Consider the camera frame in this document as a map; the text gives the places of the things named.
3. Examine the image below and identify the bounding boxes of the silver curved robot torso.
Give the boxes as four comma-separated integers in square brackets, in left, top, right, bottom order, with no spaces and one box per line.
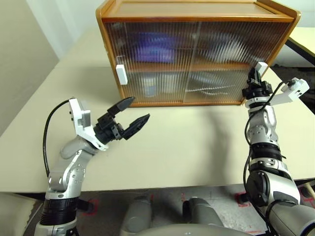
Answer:
[120,222,254,236]

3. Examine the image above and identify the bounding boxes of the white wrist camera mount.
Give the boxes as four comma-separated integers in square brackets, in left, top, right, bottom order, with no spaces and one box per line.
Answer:
[68,98,109,151]
[268,77,311,107]

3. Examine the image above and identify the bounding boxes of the black table leg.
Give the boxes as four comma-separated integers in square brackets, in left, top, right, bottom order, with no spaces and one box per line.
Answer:
[235,192,250,206]
[77,198,95,213]

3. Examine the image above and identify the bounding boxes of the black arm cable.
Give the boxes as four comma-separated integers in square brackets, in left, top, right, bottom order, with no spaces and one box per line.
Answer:
[242,81,293,236]
[42,99,72,179]

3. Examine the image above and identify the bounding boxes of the white door handle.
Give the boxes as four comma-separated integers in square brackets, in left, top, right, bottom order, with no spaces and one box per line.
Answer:
[115,64,129,86]
[254,61,268,77]

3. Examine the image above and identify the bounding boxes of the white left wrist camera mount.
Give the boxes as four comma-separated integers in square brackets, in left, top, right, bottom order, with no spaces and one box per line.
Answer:
[68,98,109,151]

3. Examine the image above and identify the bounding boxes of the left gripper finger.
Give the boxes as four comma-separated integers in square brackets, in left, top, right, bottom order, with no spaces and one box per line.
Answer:
[107,96,136,117]
[122,113,151,141]

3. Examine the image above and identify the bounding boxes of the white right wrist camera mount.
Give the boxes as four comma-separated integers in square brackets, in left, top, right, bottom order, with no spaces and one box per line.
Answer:
[268,77,311,107]

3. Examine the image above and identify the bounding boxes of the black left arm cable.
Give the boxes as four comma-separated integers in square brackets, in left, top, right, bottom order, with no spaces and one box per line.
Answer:
[42,99,72,179]

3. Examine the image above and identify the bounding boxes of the wooden stick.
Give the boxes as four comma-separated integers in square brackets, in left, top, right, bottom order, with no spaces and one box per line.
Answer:
[304,181,315,198]

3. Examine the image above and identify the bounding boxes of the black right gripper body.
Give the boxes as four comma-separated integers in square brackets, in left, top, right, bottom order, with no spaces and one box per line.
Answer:
[242,80,273,101]

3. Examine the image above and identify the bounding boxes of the white plastic bottle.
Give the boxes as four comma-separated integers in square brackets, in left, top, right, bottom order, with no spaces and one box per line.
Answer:
[141,72,160,97]

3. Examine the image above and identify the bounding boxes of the beige table with black frame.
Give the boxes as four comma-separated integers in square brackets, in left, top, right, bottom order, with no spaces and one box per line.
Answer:
[285,27,315,65]

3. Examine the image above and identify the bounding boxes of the purple tissue pack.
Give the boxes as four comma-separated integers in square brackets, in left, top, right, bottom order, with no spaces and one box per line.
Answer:
[132,32,179,64]

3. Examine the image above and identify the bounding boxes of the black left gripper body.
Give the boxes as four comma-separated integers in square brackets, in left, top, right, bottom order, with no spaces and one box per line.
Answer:
[94,112,124,145]

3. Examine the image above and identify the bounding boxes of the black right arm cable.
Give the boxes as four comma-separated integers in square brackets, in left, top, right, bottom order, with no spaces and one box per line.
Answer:
[242,81,293,236]

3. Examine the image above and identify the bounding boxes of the wooden cabinet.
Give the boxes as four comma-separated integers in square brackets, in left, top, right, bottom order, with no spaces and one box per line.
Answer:
[95,0,302,108]

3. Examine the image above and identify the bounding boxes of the ribbed glass sliding door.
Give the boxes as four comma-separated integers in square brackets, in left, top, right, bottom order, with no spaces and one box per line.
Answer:
[191,21,292,103]
[106,21,200,104]

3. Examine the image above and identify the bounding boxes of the grey rounded shape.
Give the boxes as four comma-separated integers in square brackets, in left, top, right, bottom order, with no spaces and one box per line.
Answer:
[183,196,225,227]
[121,195,155,233]

